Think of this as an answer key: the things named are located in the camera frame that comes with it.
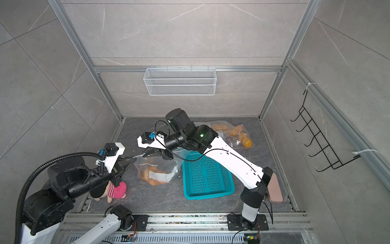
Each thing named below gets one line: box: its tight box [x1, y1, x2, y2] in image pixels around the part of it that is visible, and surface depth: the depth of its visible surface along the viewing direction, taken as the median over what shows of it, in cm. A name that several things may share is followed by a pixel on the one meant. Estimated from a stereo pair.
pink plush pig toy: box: [93, 180, 127, 204], surface depth 80 cm
